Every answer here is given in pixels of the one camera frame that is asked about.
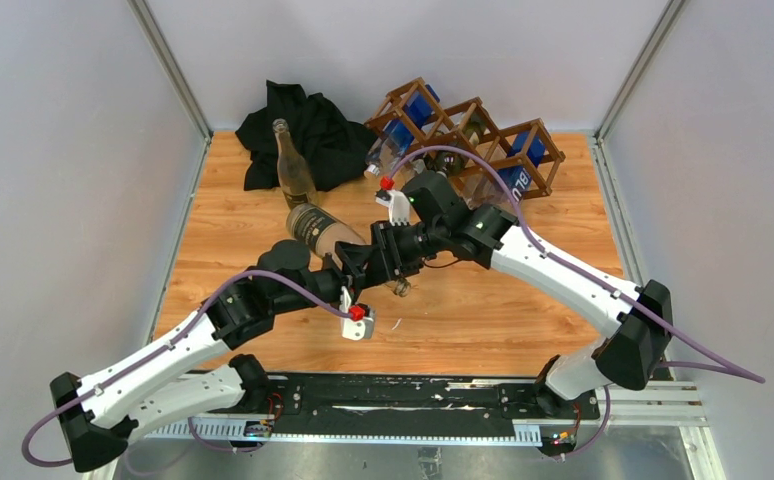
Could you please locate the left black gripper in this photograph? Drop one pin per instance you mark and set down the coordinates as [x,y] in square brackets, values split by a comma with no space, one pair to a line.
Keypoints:
[353,256]

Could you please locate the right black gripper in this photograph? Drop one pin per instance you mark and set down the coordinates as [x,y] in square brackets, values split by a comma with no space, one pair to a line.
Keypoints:
[389,262]

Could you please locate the clear bottle with dark label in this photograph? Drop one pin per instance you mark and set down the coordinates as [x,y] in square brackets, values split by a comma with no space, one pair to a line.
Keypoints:
[294,175]

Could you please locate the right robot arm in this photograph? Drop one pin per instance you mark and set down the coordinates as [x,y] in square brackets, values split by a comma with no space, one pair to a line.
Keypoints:
[431,217]

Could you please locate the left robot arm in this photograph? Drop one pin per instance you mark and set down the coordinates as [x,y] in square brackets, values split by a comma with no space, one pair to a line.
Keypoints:
[102,414]

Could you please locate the blue bottle right in rack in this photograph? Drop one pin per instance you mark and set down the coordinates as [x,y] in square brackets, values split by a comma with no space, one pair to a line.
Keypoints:
[479,189]

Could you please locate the blue bottle in rack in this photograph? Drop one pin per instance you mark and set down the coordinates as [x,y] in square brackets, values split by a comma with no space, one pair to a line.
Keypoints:
[479,189]
[409,104]

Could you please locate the blue bottle left in rack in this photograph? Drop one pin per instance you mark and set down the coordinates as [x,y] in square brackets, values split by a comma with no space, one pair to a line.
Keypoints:
[409,104]

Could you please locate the brown wooden wine rack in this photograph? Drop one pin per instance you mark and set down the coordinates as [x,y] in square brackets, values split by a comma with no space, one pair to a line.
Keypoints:
[469,126]

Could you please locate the black crumpled cloth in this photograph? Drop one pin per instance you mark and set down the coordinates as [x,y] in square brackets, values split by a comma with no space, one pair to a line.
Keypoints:
[333,146]

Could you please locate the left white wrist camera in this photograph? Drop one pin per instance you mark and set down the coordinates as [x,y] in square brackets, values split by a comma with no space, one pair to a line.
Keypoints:
[357,321]

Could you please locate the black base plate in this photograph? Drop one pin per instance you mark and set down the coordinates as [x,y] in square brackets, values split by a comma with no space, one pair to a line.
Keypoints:
[392,406]

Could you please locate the aluminium frame rail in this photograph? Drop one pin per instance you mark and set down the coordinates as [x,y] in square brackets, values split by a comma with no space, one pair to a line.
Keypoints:
[660,404]

